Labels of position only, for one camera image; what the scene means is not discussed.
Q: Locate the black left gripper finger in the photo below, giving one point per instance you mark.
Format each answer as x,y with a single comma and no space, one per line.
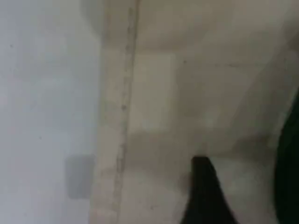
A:
204,191

